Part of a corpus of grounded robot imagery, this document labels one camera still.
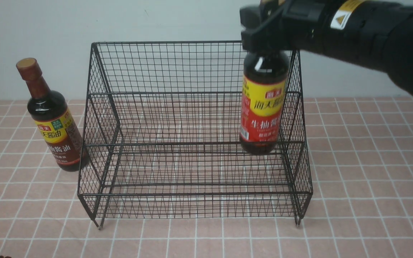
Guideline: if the black wire mesh shelf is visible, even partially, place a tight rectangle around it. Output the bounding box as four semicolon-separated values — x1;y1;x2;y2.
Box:
77;41;313;229

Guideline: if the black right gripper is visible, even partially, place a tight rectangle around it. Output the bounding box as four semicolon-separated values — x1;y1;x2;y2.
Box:
239;0;322;53

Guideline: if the soy sauce bottle red label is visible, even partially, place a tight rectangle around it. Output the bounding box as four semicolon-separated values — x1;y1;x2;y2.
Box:
239;51;290;155

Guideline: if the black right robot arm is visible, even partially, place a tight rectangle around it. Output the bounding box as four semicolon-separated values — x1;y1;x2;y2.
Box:
239;0;413;96

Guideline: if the soy sauce bottle brown label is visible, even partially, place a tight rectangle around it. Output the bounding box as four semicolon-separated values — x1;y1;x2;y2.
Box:
16;58;90;172

